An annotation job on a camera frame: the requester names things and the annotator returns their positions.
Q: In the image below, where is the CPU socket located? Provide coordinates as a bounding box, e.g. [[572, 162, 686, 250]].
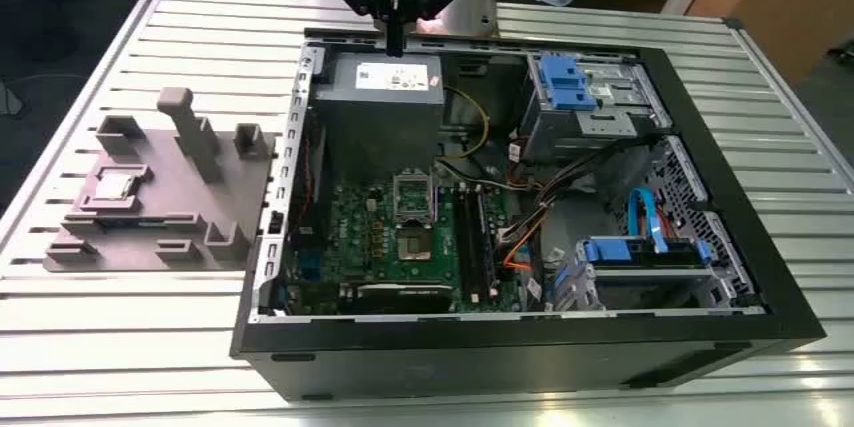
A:
[[394, 225, 440, 264]]

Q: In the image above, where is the silver drive cage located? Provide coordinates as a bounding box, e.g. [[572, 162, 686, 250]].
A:
[[519, 50, 673, 163]]

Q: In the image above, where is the metal socket cover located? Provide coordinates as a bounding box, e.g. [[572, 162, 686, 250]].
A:
[[391, 169, 439, 226]]

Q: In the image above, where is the blue flat wire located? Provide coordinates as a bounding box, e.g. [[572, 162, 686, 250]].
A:
[[626, 186, 670, 255]]

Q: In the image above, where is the grey power supply unit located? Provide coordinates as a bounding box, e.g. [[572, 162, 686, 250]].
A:
[[311, 51, 447, 171]]

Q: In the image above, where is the silver CPU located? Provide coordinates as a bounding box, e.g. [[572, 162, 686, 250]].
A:
[[91, 174, 140, 201]]

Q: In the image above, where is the silver disk bay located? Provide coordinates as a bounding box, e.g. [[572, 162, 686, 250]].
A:
[[571, 238, 763, 312]]

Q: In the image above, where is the black PC case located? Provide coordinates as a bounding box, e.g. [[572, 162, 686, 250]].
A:
[[228, 26, 829, 403]]

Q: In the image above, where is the black graphics card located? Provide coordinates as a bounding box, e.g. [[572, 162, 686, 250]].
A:
[[336, 280, 455, 316]]

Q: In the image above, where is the black wire bundle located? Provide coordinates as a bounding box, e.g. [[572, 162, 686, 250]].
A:
[[496, 135, 666, 248]]

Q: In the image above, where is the orange wire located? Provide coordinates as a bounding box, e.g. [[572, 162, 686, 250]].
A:
[[500, 224, 539, 276]]

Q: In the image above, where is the black chair base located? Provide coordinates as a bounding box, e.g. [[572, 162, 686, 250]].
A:
[[825, 35, 854, 66]]

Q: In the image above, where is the black RAM slot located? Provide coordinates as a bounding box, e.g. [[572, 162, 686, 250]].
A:
[[470, 184, 500, 298], [452, 184, 483, 301]]

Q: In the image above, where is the grey parts rack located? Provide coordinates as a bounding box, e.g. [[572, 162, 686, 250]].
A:
[[40, 86, 280, 274]]

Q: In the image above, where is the hard disk in blue carrier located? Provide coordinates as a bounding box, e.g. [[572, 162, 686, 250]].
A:
[[582, 238, 714, 269]]

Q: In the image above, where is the dark RAM stick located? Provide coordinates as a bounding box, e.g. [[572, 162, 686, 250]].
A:
[[92, 216, 169, 228]]

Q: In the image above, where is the green motherboard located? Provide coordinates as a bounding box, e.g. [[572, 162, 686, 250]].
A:
[[283, 179, 528, 316]]

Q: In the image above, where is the yellow wire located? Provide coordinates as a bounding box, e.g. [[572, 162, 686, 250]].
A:
[[439, 85, 492, 162]]

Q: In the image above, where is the blue plastic drive bracket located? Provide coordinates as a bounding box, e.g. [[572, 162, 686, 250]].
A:
[[550, 86, 599, 112], [540, 54, 588, 92]]

